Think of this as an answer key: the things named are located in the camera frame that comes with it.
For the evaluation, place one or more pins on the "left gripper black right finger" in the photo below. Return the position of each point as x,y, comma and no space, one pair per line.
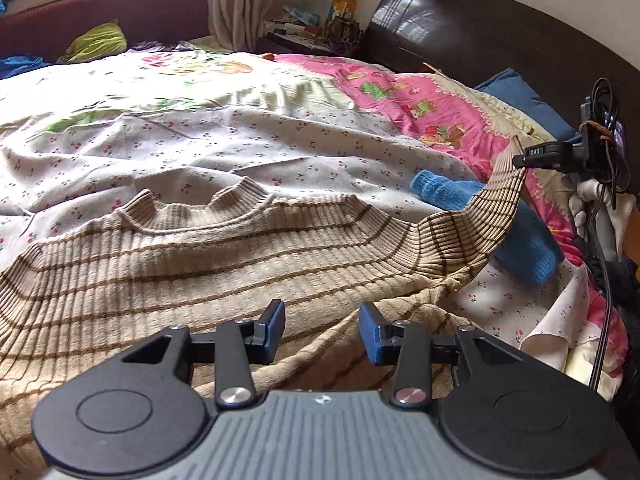
494,404

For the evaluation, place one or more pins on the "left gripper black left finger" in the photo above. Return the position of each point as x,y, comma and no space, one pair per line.
147,406

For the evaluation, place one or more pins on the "beige brown striped ribbed sweater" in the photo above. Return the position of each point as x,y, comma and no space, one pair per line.
73,301

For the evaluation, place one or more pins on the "white gloved right hand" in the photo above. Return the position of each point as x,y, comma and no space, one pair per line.
617,219

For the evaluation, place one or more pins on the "blue pillow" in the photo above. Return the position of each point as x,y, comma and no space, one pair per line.
509,86

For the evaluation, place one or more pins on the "pink floral cartoon quilt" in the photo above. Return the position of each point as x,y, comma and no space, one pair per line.
537,293

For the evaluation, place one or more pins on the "dark wooden headboard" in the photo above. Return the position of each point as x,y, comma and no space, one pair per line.
471,40

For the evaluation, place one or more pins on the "white cherry print bedsheet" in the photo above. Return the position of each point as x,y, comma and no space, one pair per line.
80,141

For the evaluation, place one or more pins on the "yellow flower decoration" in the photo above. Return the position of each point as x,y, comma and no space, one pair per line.
344,2

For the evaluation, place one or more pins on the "cluttered nightstand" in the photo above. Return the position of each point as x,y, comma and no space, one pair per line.
298,30

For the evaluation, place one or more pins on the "blue cloth on bench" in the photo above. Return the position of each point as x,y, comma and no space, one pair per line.
19,64

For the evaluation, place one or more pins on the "lime green cloth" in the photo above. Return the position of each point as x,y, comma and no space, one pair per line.
103,40

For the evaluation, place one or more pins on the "beige right curtain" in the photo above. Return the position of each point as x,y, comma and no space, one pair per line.
235,0

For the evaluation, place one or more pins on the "maroon upholstered bench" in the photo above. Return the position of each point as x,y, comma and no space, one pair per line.
48,30

